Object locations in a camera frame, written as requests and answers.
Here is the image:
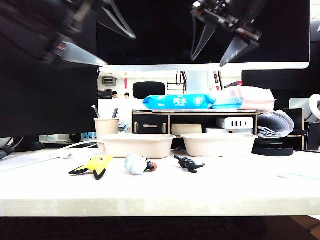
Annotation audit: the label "black wooden desk shelf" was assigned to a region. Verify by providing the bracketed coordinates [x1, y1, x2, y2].
[131, 107, 306, 151]

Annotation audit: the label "background dark screen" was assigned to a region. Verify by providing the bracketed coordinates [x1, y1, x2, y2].
[97, 88, 113, 100]

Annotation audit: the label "grey white round device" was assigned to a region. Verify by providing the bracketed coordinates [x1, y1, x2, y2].
[309, 93, 320, 119]

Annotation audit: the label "blue wet wipes pack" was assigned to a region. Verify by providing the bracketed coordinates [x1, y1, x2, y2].
[142, 93, 217, 111]

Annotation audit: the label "white cable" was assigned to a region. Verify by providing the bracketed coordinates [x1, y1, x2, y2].
[48, 141, 101, 160]

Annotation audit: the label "small black doll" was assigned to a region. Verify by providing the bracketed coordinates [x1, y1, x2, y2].
[173, 154, 206, 174]

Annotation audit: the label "beige paper box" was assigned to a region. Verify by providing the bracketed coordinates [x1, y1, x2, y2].
[100, 133, 177, 159]
[180, 132, 259, 159]

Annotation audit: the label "flat white box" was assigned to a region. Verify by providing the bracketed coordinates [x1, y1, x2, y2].
[205, 127, 256, 135]

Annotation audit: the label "beige cardboard box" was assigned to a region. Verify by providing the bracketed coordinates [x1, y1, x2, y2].
[171, 123, 203, 137]

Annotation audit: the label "red white banner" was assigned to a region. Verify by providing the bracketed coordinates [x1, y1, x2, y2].
[213, 70, 224, 92]

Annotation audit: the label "beige paper cup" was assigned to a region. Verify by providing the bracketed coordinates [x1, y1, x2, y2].
[93, 117, 121, 152]

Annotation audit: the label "dark monitor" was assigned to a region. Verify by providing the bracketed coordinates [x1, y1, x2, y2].
[241, 69, 320, 111]

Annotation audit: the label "rolled paper bundle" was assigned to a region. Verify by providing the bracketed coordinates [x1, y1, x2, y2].
[257, 109, 296, 140]

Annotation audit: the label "black box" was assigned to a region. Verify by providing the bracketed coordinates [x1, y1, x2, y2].
[305, 121, 320, 152]

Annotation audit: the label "hanging black straps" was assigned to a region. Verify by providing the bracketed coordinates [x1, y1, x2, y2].
[175, 70, 189, 87]

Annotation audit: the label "black round base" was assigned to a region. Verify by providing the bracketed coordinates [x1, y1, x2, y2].
[251, 137, 295, 158]

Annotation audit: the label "metal pen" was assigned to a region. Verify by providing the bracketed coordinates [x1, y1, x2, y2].
[91, 104, 102, 120]

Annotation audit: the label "black office chair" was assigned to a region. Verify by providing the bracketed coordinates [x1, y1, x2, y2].
[132, 81, 167, 100]

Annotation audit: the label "yellow black-eared doll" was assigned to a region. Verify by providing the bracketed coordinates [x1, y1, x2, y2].
[68, 154, 115, 181]

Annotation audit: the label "light blue white doll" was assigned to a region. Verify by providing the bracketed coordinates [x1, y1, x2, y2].
[123, 151, 158, 176]

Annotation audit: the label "white USB charger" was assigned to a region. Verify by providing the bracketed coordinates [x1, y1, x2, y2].
[216, 116, 255, 131]

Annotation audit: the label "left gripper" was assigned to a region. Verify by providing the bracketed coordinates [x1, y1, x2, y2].
[41, 0, 137, 68]

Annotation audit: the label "pink tissue pack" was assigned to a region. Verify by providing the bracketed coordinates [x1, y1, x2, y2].
[211, 85, 277, 112]

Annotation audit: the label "black metal rack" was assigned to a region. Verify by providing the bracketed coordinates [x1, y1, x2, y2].
[166, 81, 187, 96]

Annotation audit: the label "silver panel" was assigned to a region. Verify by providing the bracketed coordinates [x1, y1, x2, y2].
[289, 97, 311, 110]

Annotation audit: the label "black monitor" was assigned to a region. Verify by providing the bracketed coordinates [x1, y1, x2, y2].
[0, 0, 100, 152]

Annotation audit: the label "large silver-edged monitor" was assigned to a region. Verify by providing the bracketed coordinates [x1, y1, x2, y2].
[96, 0, 311, 96]

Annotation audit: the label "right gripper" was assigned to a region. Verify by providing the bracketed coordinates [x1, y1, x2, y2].
[190, 0, 263, 68]

